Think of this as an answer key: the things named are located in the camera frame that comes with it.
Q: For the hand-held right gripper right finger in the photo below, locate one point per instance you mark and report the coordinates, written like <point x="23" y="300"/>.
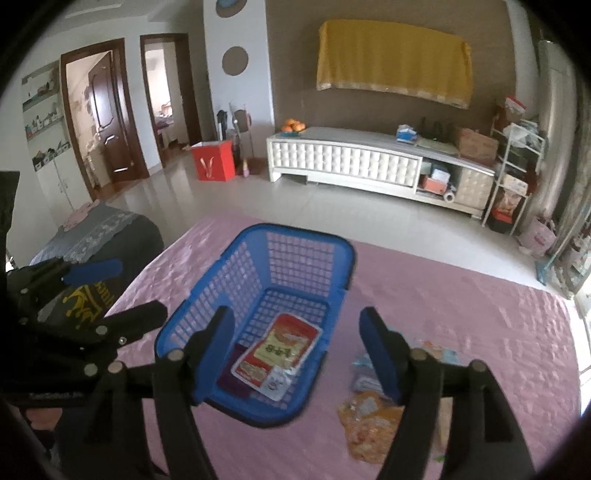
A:
<point x="381" y="355"/>

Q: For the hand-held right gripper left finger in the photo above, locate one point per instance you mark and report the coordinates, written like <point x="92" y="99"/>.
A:
<point x="214" y="364"/>

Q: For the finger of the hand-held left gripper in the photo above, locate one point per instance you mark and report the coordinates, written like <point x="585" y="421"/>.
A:
<point x="92" y="272"/>
<point x="138" y="318"/>

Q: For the light blue cartoon snack packet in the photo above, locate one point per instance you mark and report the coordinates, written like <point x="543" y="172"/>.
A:
<point x="441" y="354"/>
<point x="367" y="381"/>

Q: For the blue plastic basket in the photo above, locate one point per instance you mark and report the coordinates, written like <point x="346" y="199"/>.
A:
<point x="258" y="413"/>

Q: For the orange snack packet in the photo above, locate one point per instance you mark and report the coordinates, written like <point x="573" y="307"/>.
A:
<point x="364" y="429"/>

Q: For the purple snack packet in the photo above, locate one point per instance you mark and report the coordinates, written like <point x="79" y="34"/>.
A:
<point x="231" y="383"/>

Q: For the chair with dark lace cover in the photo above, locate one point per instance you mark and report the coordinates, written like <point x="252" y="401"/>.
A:
<point x="115" y="230"/>

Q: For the pink cloth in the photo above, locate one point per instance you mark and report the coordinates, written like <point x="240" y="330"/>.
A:
<point x="78" y="215"/>

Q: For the red and yellow snack packet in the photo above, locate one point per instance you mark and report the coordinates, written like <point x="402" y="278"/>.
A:
<point x="281" y="346"/>

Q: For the pink quilted tablecloth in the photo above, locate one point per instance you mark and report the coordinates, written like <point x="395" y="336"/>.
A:
<point x="485" y="323"/>

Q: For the red gift box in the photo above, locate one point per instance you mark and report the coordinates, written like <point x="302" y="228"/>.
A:
<point x="212" y="161"/>

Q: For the brown wooden door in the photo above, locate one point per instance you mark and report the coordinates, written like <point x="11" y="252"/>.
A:
<point x="106" y="101"/>

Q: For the paper towel roll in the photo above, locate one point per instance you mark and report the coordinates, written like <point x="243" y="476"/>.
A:
<point x="449" y="197"/>

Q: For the orange box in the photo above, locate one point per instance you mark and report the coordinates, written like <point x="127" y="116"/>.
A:
<point x="434" y="185"/>

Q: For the pale blue tissue box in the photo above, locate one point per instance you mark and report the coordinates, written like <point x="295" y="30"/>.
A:
<point x="441" y="174"/>

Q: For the red printed box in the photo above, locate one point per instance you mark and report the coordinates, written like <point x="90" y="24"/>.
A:
<point x="508" y="207"/>

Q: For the pink bag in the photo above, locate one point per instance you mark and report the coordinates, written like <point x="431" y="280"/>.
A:
<point x="536" y="237"/>

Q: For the white tufted tv cabinet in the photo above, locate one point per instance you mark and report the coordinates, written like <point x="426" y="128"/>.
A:
<point x="346" y="161"/>

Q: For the cardboard box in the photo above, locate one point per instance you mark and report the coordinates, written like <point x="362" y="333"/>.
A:
<point x="478" y="146"/>

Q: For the pile of oranges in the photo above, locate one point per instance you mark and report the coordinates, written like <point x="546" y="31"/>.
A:
<point x="293" y="125"/>

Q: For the white metal rack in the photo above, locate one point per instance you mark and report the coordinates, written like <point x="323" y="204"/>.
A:
<point x="512" y="138"/>

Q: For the silver floor air conditioner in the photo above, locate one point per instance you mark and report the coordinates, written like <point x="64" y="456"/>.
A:
<point x="556" y="129"/>

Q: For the yellow cloth cover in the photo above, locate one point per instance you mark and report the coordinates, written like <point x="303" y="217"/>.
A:
<point x="392" y="60"/>

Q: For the built-in wall shelf with items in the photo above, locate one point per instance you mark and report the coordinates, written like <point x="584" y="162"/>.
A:
<point x="41" y="120"/>

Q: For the dark wooden door frame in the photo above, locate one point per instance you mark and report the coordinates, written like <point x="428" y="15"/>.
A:
<point x="189" y="92"/>

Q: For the brown wall disc blue centre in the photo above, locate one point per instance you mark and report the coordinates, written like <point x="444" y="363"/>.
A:
<point x="228" y="7"/>

